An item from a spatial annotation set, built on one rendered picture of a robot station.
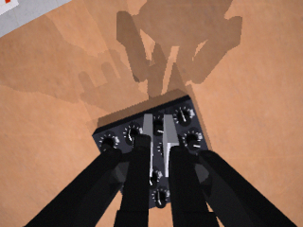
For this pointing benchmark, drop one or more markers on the black knob box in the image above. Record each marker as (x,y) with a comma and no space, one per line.
(186,123)

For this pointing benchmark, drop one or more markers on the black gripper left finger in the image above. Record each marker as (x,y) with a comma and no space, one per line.
(84,201)

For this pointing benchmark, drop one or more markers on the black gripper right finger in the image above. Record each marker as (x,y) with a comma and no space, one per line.
(233,200)

